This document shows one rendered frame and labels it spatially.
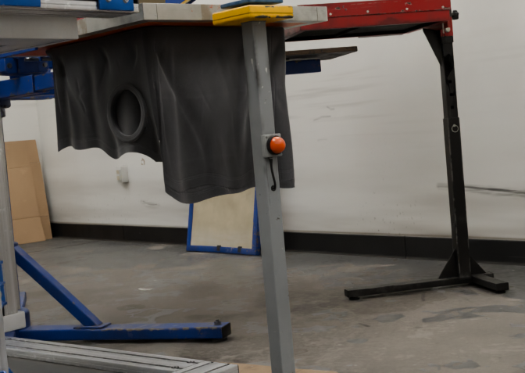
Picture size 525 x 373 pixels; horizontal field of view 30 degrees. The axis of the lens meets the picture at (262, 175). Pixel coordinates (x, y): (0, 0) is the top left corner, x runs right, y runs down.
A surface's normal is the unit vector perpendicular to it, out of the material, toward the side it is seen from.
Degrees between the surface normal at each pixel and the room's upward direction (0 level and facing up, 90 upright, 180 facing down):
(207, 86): 93
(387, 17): 90
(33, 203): 78
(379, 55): 90
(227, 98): 92
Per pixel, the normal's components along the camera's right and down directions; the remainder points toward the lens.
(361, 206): -0.75, 0.10
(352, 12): 0.19, 0.04
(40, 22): 0.76, -0.04
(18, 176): 0.62, -0.22
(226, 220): -0.75, -0.11
